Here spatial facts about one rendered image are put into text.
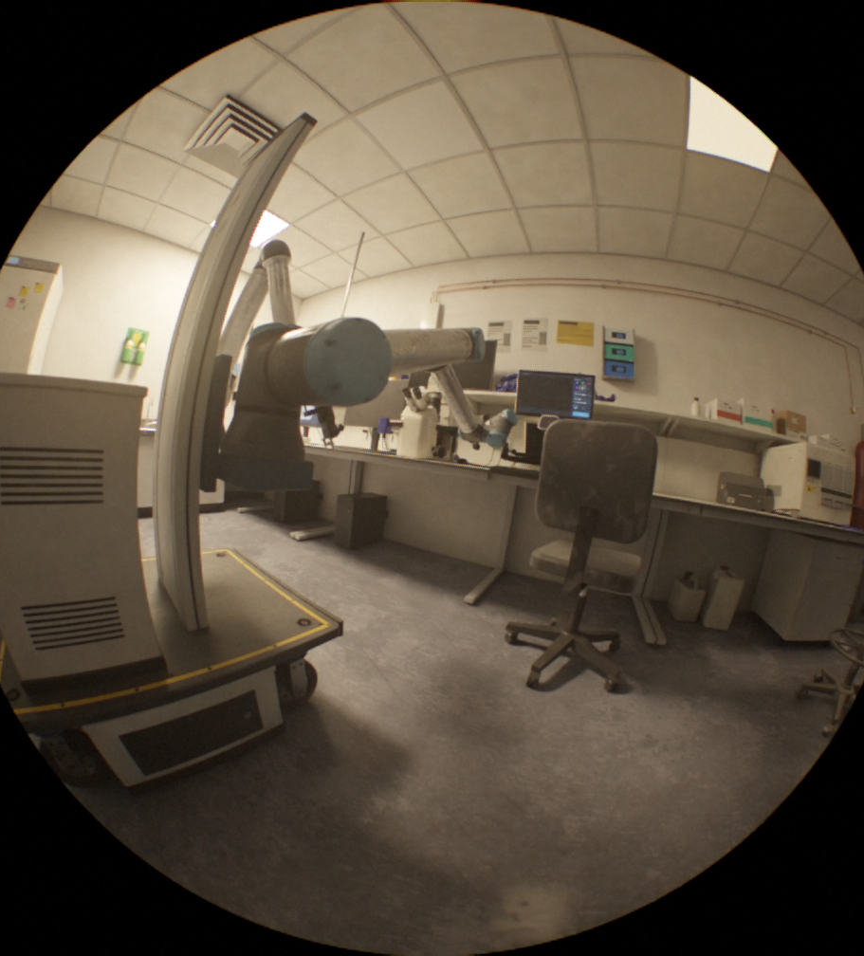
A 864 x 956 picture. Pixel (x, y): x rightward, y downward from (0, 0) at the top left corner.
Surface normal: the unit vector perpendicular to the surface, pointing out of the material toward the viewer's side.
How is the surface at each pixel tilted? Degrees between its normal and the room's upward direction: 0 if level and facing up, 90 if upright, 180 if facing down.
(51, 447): 90
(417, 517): 90
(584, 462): 90
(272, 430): 70
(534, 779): 0
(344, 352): 92
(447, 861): 0
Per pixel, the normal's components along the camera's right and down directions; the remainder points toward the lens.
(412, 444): -0.46, 0.03
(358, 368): 0.83, 0.18
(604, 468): -0.66, -0.04
